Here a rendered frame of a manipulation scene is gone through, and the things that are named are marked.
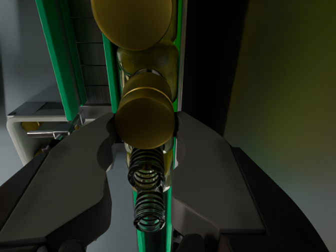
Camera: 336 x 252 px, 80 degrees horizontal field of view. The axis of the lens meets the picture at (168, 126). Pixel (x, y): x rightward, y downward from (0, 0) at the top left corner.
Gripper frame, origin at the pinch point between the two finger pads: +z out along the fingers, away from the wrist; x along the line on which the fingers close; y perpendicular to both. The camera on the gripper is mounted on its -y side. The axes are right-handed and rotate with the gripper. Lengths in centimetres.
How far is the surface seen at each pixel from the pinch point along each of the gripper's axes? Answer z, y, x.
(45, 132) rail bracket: 18.9, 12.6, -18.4
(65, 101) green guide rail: 18.3, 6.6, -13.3
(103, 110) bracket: 26.3, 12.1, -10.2
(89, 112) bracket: 26.3, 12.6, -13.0
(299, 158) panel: 0.8, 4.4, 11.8
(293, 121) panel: 2.9, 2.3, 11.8
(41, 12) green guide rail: 18.2, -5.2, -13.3
